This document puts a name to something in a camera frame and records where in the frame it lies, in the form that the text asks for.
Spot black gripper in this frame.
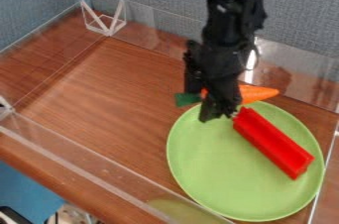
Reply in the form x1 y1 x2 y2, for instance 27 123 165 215
184 40 259 123

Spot orange toy carrot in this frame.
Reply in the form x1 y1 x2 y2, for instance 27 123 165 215
175 84 279 107

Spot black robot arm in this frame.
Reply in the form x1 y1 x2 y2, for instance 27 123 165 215
183 0 265 122

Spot green plate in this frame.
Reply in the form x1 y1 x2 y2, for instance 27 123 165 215
167 102 324 222

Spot red plastic block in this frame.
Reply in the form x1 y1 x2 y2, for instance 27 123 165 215
233 107 315 179

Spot clear acrylic corner bracket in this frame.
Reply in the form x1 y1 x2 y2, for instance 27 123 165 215
81 0 127 37

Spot clear acrylic enclosure wall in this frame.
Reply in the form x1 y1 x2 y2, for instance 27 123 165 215
0 1 339 224

